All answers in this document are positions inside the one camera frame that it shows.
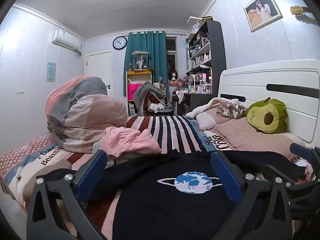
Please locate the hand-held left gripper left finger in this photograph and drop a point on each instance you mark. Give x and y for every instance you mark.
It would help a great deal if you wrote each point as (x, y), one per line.
(92, 171)

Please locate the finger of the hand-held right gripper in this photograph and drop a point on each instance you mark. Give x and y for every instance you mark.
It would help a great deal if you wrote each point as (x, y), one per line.
(301, 150)

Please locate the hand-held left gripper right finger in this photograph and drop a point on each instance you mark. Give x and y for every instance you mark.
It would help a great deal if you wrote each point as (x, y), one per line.
(226, 175)

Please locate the navy planet print sweater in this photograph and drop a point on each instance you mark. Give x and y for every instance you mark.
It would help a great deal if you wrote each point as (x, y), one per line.
(162, 212)

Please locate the grey garment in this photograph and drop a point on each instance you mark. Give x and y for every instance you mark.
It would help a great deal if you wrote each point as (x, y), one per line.
(99, 145)

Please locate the large pink striped pillow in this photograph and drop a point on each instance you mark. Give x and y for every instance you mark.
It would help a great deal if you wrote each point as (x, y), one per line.
(240, 135)

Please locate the green avocado plush toy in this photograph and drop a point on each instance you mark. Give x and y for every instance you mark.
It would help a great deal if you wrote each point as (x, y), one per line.
(275, 115)

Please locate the pink garment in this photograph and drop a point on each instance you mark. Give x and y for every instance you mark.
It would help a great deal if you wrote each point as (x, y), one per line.
(125, 140)

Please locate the small pink checked pillow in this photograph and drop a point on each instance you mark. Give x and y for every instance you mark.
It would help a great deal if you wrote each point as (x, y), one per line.
(207, 120)

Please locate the rolled pink grey duvet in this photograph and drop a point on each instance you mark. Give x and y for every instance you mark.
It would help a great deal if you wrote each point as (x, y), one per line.
(82, 110)

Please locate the patterned crumpled cloth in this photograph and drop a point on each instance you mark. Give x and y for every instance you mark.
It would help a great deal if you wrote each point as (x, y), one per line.
(231, 110)

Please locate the white fluffy blanket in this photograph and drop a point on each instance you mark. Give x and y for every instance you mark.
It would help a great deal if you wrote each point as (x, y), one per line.
(200, 110)

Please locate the striped printed bed sheet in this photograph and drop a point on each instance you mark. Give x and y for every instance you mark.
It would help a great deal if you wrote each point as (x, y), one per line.
(170, 130)

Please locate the dark desk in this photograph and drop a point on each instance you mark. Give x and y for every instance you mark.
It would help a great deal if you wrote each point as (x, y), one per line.
(192, 100)

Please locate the white bed headboard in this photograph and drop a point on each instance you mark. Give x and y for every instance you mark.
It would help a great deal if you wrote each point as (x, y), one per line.
(250, 80)

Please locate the black chair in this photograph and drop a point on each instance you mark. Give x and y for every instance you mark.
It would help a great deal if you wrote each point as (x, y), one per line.
(166, 110)

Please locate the pink bag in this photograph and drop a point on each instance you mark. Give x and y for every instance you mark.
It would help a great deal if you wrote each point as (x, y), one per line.
(133, 92)

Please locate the white door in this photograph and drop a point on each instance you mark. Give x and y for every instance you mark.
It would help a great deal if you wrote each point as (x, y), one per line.
(100, 72)

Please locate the yellow storage rack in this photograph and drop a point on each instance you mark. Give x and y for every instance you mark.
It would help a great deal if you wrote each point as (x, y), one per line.
(139, 72)

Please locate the wig head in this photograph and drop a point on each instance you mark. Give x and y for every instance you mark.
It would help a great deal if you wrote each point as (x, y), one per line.
(173, 75)

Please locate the glass display case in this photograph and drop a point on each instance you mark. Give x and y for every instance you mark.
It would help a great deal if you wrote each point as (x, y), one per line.
(140, 60)

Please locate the black bookshelf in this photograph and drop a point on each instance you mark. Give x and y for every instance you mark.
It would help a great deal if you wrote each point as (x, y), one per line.
(216, 47)

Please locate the window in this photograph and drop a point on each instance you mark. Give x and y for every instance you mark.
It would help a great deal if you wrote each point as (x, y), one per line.
(171, 55)

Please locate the teal curtain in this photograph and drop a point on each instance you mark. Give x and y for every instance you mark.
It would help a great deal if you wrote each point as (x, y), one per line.
(155, 55)

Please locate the white air conditioner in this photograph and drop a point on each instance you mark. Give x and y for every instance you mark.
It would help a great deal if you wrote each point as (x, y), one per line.
(65, 40)

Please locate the yellow guitar headstock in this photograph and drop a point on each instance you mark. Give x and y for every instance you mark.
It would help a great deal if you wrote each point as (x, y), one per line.
(297, 10)

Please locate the clear display box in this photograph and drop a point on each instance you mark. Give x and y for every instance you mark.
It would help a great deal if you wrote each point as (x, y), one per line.
(194, 25)

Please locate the blue wall poster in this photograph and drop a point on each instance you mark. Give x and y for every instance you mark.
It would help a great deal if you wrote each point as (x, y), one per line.
(51, 72)

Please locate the round wall clock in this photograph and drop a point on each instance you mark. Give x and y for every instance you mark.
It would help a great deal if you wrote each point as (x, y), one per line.
(120, 43)

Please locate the framed wall photo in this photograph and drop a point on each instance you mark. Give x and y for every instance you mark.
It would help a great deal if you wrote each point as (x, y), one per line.
(262, 10)

